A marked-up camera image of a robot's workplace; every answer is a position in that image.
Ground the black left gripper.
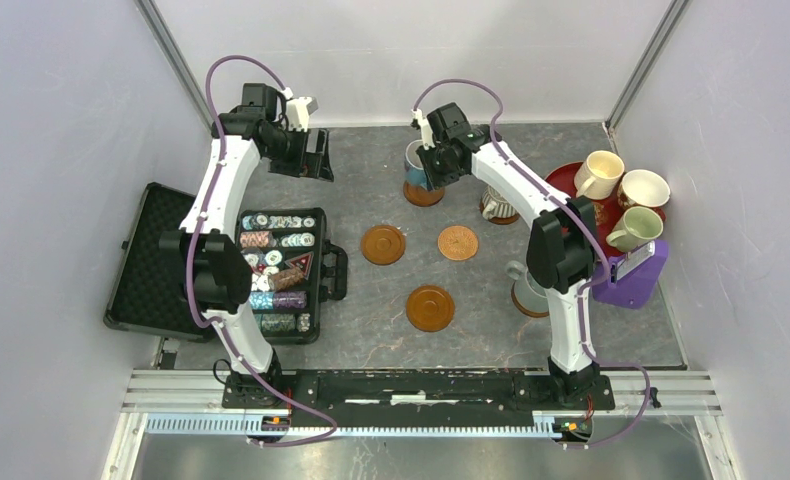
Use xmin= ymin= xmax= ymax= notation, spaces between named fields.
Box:
xmin=262 ymin=124 xmax=333 ymax=183

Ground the blue patterned mug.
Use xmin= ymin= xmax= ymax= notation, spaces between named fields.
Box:
xmin=404 ymin=139 xmax=433 ymax=191

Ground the grey ribbed mug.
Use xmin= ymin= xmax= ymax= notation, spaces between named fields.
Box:
xmin=480 ymin=185 xmax=520 ymax=225

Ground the brown wooden coaster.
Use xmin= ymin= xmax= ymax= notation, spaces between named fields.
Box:
xmin=360 ymin=224 xmax=406 ymax=266
xmin=402 ymin=181 xmax=445 ymax=207
xmin=479 ymin=201 xmax=520 ymax=225
xmin=405 ymin=285 xmax=455 ymax=332
xmin=510 ymin=285 xmax=550 ymax=318

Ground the woven light brown coaster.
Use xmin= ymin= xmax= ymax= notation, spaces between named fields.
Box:
xmin=437 ymin=225 xmax=479 ymax=261

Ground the cream mug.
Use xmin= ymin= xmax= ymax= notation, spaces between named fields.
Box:
xmin=573 ymin=150 xmax=625 ymax=200

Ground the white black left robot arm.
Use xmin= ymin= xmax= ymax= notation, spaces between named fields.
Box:
xmin=159 ymin=83 xmax=334 ymax=408

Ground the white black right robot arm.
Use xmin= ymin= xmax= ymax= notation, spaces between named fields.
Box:
xmin=411 ymin=103 xmax=603 ymax=408

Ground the brown wooden coaster back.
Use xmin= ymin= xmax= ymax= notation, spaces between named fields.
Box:
xmin=402 ymin=181 xmax=445 ymax=207

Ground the black poker chip case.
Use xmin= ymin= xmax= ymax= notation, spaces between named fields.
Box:
xmin=237 ymin=207 xmax=349 ymax=345

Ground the red round tray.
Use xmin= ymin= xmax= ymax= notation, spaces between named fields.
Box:
xmin=543 ymin=160 xmax=668 ymax=261

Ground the white red mug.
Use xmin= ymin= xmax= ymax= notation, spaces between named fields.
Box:
xmin=617 ymin=169 xmax=671 ymax=210

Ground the light green mug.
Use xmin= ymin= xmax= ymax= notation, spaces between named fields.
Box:
xmin=606 ymin=206 xmax=664 ymax=253

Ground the black foam-lined case lid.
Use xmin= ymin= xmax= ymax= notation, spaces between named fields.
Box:
xmin=103 ymin=182 xmax=215 ymax=343

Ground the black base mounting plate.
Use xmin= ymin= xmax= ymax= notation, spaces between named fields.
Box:
xmin=221 ymin=368 xmax=616 ymax=429

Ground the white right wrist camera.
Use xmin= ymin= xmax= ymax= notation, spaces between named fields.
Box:
xmin=410 ymin=108 xmax=435 ymax=150

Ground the aluminium frame rail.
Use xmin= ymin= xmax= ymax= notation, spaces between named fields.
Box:
xmin=122 ymin=369 xmax=722 ymax=439

